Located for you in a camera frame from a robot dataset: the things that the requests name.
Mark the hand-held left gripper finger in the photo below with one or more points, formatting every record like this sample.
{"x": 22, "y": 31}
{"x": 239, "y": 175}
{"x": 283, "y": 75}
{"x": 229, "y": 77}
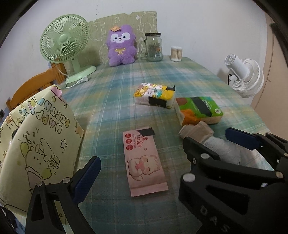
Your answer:
{"x": 90, "y": 175}

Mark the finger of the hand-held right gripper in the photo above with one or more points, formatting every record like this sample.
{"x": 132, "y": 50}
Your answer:
{"x": 241, "y": 138}
{"x": 213, "y": 202}

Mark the light grey sock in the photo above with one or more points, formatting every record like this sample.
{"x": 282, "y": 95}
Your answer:
{"x": 225, "y": 148}

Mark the beige sock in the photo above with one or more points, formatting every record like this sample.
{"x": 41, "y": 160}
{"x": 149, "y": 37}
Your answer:
{"x": 198, "y": 130}

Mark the yellow cartoon cushion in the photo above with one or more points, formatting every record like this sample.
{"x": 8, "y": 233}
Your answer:
{"x": 45, "y": 139}

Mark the green tissue pack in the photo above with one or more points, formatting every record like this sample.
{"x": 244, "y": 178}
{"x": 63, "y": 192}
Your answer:
{"x": 198, "y": 110}

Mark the pink wet wipes pack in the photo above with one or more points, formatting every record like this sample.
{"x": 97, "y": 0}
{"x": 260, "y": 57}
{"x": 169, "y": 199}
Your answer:
{"x": 144, "y": 164}

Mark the white standing fan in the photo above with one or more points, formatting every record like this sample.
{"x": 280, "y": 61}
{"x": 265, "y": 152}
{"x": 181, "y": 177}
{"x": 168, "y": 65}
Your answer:
{"x": 245, "y": 74}

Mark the beige door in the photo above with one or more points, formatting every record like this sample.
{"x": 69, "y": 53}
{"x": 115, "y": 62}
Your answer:
{"x": 274, "y": 67}

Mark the yellow cartoon tissue pack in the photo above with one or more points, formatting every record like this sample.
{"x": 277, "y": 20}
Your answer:
{"x": 153, "y": 94}

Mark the cotton swab container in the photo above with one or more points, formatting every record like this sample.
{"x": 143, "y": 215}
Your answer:
{"x": 176, "y": 54}

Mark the wooden chair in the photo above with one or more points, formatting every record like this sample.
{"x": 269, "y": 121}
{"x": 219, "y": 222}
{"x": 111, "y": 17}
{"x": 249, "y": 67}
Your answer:
{"x": 29, "y": 85}

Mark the purple plush toy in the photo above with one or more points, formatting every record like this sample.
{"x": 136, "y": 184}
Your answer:
{"x": 121, "y": 54}

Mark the green desk fan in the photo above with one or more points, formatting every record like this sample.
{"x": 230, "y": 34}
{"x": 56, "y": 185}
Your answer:
{"x": 65, "y": 40}

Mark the green patterned cushion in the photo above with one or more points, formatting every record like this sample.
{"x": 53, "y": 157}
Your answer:
{"x": 144, "y": 24}

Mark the wall socket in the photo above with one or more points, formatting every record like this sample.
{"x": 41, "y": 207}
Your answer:
{"x": 1, "y": 113}

